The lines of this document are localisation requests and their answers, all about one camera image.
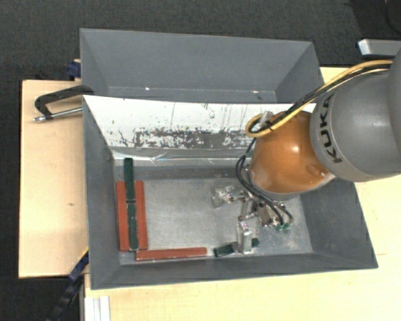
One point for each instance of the grey metal bin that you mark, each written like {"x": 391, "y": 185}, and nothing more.
{"x": 187, "y": 62}

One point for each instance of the pale flat board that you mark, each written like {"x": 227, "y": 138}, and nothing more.
{"x": 50, "y": 179}

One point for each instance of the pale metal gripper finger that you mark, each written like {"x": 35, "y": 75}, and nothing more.
{"x": 223, "y": 195}
{"x": 245, "y": 239}

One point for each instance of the dark green flat block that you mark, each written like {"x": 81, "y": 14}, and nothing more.
{"x": 128, "y": 179}
{"x": 224, "y": 250}
{"x": 133, "y": 226}

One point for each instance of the red-brown flat block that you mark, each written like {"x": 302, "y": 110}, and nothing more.
{"x": 141, "y": 216}
{"x": 170, "y": 254}
{"x": 122, "y": 219}

